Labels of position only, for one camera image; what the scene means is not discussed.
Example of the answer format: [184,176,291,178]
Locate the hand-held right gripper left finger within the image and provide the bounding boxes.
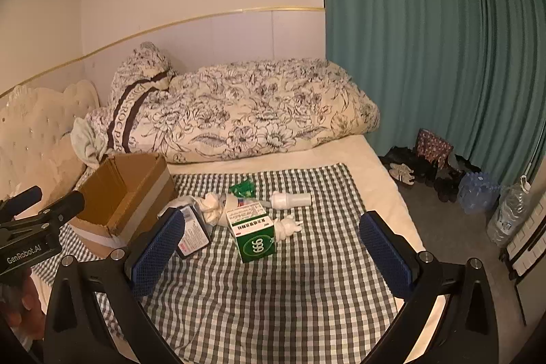
[43,207,188,364]

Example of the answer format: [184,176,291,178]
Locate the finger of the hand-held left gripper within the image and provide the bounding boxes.
[0,186,43,220]
[38,190,86,226]

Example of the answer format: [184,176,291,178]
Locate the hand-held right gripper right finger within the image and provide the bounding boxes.
[358,210,500,364]

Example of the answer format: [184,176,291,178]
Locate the brown cardboard box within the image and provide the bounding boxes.
[68,153,177,249]

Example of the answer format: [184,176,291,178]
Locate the white tissue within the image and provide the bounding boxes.
[194,193,227,226]

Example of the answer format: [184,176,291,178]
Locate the beige tape roll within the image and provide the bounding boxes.
[217,195,237,226]

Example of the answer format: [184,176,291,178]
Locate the green medicine box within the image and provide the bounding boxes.
[226,213,278,264]

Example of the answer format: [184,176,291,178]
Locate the crushed plastic bottle red label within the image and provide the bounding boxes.
[219,193,262,220]

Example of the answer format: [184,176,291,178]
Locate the white bear figurine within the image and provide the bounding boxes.
[273,215,304,242]

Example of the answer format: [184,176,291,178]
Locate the white handheld device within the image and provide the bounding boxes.
[270,192,313,209]

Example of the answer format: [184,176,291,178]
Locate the person's left hand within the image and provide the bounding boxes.
[0,272,47,348]

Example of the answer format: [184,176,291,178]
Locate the cream tufted headboard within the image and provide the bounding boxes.
[0,80,101,203]

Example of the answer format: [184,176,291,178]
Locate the light green cloth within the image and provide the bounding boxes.
[70,117,112,169]

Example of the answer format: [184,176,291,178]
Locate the white sneaker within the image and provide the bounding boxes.
[389,163,416,186]

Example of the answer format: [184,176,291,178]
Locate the pile of dark shoes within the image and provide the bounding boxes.
[379,146,483,203]

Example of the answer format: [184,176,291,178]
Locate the green foil packet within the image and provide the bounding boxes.
[229,181,257,198]

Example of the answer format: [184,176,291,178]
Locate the green checked cloth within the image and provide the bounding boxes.
[32,163,399,364]

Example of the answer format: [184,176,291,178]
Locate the pack of water bottles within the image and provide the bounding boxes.
[458,171,500,215]

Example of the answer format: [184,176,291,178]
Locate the patterned bag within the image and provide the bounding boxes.
[416,129,454,171]

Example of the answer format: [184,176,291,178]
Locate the large clear water bottle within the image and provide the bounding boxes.
[486,175,532,247]

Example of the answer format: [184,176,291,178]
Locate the white radiator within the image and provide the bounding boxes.
[499,202,546,283]

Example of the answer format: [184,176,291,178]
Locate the floral pillow with dark stripes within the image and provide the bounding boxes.
[83,42,180,156]

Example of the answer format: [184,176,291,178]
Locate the floral quilt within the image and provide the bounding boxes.
[164,59,380,164]

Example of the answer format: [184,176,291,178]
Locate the teal curtain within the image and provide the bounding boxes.
[318,0,546,186]

